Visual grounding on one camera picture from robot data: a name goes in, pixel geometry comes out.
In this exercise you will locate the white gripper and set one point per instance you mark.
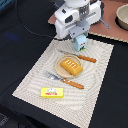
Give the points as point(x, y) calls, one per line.
point(74, 18)

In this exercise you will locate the orange bread loaf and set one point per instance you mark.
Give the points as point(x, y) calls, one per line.
point(71, 66)

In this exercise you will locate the yellow butter box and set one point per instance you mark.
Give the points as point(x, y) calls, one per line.
point(51, 92)

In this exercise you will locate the light blue milk carton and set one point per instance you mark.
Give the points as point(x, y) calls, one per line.
point(80, 42)

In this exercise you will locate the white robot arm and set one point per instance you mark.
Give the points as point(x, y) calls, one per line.
point(75, 17)

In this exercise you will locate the beige bowl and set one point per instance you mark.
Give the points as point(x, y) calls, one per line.
point(122, 15)

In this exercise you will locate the round wooden plate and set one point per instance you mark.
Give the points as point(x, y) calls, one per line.
point(62, 72)

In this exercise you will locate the beige woven placemat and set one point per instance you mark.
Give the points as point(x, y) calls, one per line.
point(49, 87)

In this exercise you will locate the knife with orange handle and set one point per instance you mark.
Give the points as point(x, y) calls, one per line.
point(80, 56)

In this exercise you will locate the fork with orange handle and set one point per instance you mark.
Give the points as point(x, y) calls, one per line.
point(66, 81)

